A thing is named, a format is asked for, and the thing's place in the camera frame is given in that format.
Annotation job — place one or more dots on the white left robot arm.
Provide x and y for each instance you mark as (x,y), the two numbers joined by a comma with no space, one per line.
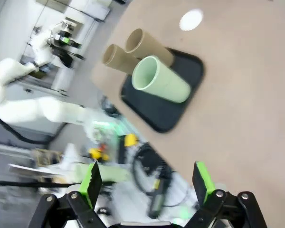
(26,111)

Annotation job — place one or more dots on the red emergency stop button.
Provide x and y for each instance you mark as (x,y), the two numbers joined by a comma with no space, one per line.
(98,153)

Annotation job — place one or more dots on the light green plastic cup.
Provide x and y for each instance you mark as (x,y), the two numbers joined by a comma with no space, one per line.
(166,85)

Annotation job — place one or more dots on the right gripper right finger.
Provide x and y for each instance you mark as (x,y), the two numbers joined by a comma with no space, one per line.
(204,187)

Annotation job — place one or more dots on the white lace paper coaster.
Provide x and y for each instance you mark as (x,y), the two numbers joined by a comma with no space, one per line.
(191,20)

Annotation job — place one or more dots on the white lab robot arm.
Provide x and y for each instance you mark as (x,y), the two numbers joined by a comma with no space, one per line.
(41,47)

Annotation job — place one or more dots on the black handheld enabling switch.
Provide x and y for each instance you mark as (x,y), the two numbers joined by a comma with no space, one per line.
(156,204)

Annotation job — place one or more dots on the black plastic serving tray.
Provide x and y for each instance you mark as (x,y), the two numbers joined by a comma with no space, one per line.
(156,114)

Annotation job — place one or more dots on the yellow control box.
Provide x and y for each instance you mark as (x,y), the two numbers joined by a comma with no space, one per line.
(130,140)

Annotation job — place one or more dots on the tall tan plastic cup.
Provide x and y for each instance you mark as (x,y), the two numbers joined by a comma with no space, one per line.
(126,64)
(154,50)

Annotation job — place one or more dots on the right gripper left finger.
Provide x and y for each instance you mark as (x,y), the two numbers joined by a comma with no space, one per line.
(90,190)

